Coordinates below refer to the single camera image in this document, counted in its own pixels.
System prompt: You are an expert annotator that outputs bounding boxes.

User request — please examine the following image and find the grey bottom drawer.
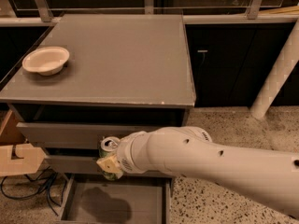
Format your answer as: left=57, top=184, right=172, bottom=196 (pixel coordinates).
left=52, top=175, right=171, bottom=224

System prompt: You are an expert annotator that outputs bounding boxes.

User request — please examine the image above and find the light wooden board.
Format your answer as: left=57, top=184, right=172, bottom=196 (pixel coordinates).
left=0, top=110, right=45, bottom=177

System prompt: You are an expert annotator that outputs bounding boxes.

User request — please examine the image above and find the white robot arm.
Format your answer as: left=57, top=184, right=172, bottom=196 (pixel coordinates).
left=97, top=126, right=299, bottom=218

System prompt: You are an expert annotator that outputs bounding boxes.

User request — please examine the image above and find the white diagonal support pole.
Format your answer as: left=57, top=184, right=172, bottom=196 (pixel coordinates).
left=249, top=21, right=299, bottom=119

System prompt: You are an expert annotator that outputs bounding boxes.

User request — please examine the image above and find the metal window railing frame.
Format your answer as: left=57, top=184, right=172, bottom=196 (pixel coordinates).
left=0, top=0, right=299, bottom=27

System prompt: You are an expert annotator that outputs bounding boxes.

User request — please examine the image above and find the white paper bowl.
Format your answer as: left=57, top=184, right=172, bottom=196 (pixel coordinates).
left=21, top=47, right=70, bottom=76

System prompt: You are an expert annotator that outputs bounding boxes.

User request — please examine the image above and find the blue cable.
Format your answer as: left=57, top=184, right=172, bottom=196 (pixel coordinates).
left=0, top=166, right=68, bottom=217

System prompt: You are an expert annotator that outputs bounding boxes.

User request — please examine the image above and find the grey middle drawer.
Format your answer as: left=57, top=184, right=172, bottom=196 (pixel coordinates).
left=44, top=147, right=180, bottom=179

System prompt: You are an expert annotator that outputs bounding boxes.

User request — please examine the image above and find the dark low cabinet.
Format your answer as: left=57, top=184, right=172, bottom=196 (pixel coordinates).
left=186, top=22, right=294, bottom=107

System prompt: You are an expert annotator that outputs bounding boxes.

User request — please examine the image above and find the grey top drawer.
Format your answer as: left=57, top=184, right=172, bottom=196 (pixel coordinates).
left=18, top=105, right=188, bottom=150

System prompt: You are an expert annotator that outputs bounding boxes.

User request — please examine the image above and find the grey drawer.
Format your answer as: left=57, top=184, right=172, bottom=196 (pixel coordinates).
left=18, top=105, right=188, bottom=150
left=52, top=175, right=171, bottom=224
left=44, top=147, right=180, bottom=179

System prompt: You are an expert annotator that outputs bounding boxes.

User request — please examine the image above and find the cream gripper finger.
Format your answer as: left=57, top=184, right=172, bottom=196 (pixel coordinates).
left=96, top=156, right=113, bottom=174

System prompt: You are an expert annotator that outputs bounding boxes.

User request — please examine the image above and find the green soda can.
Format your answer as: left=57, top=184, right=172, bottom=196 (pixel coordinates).
left=98, top=136, right=121, bottom=181

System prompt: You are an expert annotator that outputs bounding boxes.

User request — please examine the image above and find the grey drawer cabinet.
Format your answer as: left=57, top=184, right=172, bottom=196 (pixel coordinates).
left=0, top=13, right=197, bottom=224

